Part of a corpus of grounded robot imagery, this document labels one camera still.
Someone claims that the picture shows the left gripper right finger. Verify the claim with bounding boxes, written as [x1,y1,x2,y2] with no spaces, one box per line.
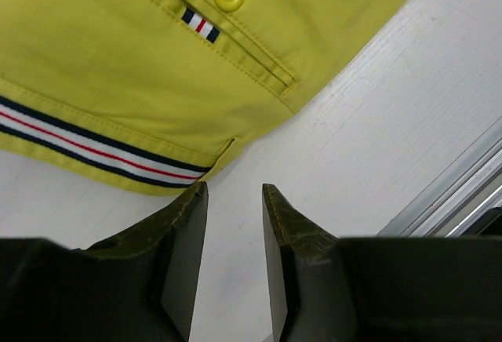
[262,184,501,341]

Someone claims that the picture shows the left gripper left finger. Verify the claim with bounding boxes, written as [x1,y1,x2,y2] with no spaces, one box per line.
[1,182,209,341]

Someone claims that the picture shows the yellow-green trousers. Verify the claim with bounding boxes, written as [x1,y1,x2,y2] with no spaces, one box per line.
[1,0,407,195]

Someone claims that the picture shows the aluminium rail frame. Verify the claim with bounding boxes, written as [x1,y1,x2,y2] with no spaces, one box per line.
[378,119,501,237]

